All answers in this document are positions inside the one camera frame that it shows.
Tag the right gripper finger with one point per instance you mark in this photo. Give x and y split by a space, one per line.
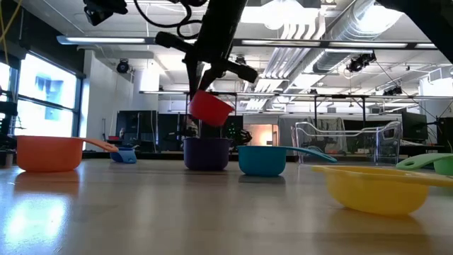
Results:
193 78
209 78

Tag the red measuring cup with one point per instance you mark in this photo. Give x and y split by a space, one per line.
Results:
210 110

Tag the purple measuring cup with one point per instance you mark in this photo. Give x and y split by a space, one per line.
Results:
207 154

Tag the teal measuring cup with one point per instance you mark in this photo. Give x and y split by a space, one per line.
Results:
262 161

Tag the small blue measuring cup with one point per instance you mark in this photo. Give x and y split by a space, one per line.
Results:
124 156

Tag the orange measuring cup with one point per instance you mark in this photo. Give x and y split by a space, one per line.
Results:
49 154

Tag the yellow measuring cup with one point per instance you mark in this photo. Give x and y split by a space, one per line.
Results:
375 193

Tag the green measuring cup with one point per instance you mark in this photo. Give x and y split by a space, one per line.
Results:
444 166

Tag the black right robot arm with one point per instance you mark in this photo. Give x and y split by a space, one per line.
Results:
223 21

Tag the black background robot arm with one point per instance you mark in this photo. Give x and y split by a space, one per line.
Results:
244 136

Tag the clear plastic basket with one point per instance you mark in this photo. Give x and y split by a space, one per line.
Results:
389 141

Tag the long ceiling light bar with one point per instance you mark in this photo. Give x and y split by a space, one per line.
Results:
106 40

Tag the large bright window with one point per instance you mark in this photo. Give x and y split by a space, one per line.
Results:
46 92

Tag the black equipment rack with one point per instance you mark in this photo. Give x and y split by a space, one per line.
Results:
7 110

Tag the black monitor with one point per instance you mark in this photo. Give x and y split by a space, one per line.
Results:
414 125

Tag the black ceiling-mounted camera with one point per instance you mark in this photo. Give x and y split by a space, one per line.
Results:
393 91
359 63
122 66

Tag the black background rig frame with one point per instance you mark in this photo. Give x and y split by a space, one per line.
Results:
339 96

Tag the silver ventilation duct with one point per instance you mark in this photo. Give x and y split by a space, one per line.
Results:
350 32

